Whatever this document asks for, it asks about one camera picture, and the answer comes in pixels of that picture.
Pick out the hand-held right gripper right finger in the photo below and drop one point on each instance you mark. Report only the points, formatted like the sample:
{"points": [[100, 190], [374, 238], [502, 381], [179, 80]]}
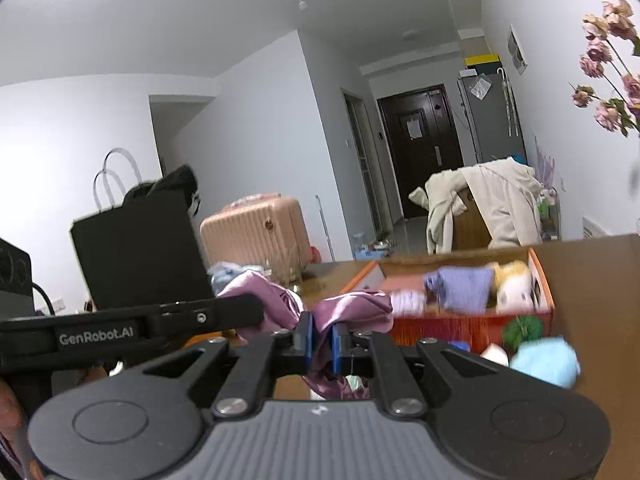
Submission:
{"points": [[340, 352]]}

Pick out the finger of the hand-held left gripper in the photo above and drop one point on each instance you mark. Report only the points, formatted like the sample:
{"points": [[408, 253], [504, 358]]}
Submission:
{"points": [[215, 312]]}

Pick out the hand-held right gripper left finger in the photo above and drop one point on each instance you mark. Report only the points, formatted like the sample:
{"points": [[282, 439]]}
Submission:
{"points": [[306, 345]]}

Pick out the pink satin cloth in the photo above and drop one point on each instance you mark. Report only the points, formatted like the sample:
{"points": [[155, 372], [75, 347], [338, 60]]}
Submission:
{"points": [[357, 310]]}

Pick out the lilac ribbed towel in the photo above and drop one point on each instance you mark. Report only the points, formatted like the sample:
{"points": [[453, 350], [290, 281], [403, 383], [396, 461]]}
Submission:
{"points": [[407, 302]]}

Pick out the red cardboard box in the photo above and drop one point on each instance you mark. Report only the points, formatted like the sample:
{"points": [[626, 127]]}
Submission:
{"points": [[440, 330]]}

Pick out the purple cloth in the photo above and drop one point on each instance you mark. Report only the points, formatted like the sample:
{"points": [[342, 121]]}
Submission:
{"points": [[462, 288]]}

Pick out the white and yellow alpaca plush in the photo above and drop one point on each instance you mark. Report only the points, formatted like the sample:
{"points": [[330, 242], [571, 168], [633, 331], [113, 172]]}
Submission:
{"points": [[515, 287]]}

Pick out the light blue plush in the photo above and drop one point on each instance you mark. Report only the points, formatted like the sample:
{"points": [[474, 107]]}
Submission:
{"points": [[545, 361]]}

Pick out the person's left hand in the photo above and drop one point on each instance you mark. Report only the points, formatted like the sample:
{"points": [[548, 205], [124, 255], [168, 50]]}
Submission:
{"points": [[7, 405]]}

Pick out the clear plastic bag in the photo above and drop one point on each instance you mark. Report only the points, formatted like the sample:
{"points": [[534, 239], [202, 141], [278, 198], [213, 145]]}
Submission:
{"points": [[225, 275]]}

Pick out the pink ribbed suitcase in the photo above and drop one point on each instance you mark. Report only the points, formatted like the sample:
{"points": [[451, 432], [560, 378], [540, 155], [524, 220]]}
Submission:
{"points": [[250, 235]]}

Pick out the black paper bag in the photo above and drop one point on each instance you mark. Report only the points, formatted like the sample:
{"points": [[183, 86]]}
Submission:
{"points": [[140, 250]]}

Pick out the black speaker box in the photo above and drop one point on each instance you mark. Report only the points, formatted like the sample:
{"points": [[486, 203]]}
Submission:
{"points": [[15, 275]]}

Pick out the wooden chair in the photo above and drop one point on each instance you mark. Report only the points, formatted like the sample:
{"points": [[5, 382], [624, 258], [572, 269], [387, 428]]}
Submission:
{"points": [[470, 225]]}

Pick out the grey interior door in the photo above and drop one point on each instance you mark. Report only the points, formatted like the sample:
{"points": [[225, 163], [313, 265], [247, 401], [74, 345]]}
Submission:
{"points": [[361, 160]]}

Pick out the dark entrance door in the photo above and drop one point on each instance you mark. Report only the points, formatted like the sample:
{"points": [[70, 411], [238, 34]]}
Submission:
{"points": [[435, 180]]}

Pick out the beige coat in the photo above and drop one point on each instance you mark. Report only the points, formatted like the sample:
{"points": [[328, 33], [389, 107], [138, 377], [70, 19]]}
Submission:
{"points": [[505, 200]]}

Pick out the paper notice on door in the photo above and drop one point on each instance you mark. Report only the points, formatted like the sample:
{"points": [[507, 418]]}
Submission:
{"points": [[415, 129]]}

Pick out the grey refrigerator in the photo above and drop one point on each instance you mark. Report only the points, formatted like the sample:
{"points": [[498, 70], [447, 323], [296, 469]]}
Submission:
{"points": [[495, 127]]}

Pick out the paper sheet on refrigerator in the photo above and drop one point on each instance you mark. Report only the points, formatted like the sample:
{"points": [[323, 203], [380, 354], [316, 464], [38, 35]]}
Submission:
{"points": [[481, 88]]}

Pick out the white folded umbrella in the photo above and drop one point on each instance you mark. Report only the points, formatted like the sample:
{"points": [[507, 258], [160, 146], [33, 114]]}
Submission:
{"points": [[509, 105]]}

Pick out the ceiling sprinkler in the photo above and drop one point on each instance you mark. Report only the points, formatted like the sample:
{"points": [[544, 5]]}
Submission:
{"points": [[300, 1]]}

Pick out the yellow and black box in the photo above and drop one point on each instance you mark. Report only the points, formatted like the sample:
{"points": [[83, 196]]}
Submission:
{"points": [[482, 62]]}

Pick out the dried pink roses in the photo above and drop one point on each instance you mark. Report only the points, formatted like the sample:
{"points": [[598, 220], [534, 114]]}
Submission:
{"points": [[595, 52]]}

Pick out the purple wall sticker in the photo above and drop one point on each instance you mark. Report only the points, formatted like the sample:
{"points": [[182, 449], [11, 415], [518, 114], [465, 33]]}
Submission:
{"points": [[544, 160]]}

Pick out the wall picture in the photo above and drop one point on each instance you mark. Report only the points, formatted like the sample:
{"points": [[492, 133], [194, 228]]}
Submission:
{"points": [[517, 50]]}

